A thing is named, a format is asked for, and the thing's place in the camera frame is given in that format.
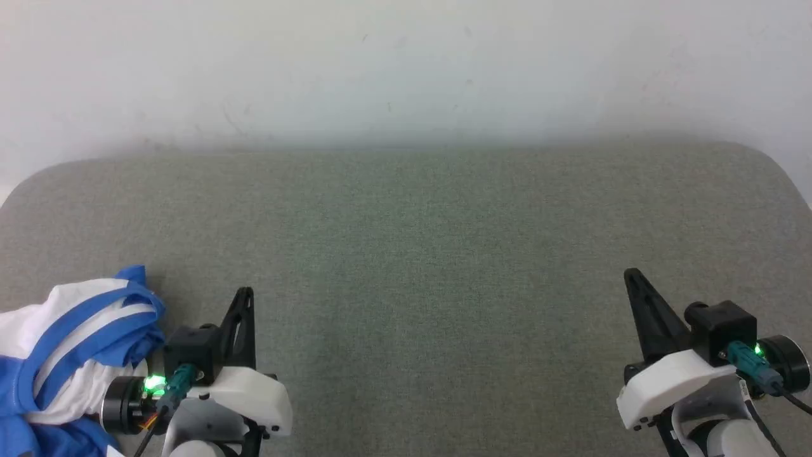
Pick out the blue and white shirt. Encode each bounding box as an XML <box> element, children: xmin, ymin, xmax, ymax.
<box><xmin>0</xmin><ymin>265</ymin><xmax>169</xmax><ymax>457</ymax></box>

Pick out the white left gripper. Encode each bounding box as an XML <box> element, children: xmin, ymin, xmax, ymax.
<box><xmin>162</xmin><ymin>287</ymin><xmax>294</xmax><ymax>448</ymax></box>

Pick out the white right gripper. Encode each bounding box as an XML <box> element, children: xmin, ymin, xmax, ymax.
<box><xmin>617</xmin><ymin>268</ymin><xmax>740</xmax><ymax>432</ymax></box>

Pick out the grey fabric sofa cushion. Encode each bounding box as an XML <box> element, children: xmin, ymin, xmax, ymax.
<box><xmin>0</xmin><ymin>141</ymin><xmax>812</xmax><ymax>457</ymax></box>

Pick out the black right cable teal plug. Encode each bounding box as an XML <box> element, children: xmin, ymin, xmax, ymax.
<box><xmin>719</xmin><ymin>341</ymin><xmax>812</xmax><ymax>416</ymax></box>

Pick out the black left cable teal plug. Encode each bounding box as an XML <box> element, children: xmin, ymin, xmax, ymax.
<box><xmin>132</xmin><ymin>364</ymin><xmax>199</xmax><ymax>457</ymax></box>

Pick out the black cable teal plug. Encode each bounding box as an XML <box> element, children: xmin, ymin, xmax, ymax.
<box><xmin>132</xmin><ymin>364</ymin><xmax>199</xmax><ymax>457</ymax></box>
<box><xmin>719</xmin><ymin>341</ymin><xmax>812</xmax><ymax>416</ymax></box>

